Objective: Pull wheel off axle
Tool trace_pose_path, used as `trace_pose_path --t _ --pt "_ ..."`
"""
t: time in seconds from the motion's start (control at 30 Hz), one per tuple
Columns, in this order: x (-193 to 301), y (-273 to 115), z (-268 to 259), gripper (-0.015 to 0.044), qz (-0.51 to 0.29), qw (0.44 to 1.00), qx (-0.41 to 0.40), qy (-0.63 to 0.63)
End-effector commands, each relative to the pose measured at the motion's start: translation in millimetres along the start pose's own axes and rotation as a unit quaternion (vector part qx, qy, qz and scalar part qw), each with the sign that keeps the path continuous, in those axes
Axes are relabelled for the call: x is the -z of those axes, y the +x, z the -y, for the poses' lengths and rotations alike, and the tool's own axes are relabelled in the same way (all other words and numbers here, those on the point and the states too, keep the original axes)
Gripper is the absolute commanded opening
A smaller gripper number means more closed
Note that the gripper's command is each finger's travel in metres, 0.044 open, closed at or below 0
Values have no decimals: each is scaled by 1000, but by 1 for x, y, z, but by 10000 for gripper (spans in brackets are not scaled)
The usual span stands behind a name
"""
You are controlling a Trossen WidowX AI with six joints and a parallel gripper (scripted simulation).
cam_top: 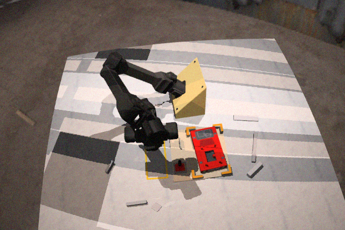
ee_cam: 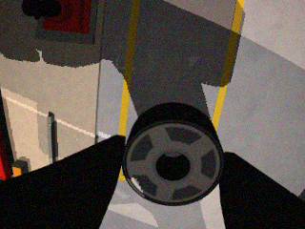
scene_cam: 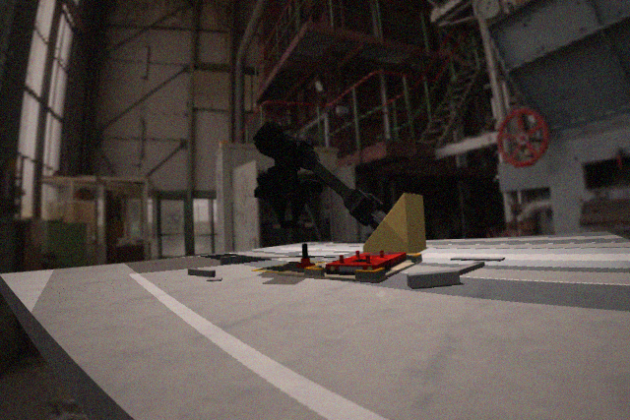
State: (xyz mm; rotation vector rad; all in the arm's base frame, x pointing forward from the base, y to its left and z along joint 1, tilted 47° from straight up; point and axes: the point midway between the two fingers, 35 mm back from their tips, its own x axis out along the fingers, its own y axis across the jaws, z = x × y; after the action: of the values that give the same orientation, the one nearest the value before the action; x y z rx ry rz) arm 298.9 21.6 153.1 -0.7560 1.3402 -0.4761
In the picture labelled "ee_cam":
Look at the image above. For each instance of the yellow rectangular tape outline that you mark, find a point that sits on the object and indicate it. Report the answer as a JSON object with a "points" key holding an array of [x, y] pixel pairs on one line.
{"points": [[129, 59]]}

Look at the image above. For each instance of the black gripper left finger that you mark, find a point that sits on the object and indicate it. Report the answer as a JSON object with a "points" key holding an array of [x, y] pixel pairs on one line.
{"points": [[72, 193]]}

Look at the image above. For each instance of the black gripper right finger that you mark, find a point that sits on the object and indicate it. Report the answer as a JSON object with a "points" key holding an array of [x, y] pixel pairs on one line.
{"points": [[252, 200]]}

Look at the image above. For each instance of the black tyre with grey hub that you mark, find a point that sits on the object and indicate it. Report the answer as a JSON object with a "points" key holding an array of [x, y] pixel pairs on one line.
{"points": [[173, 180]]}

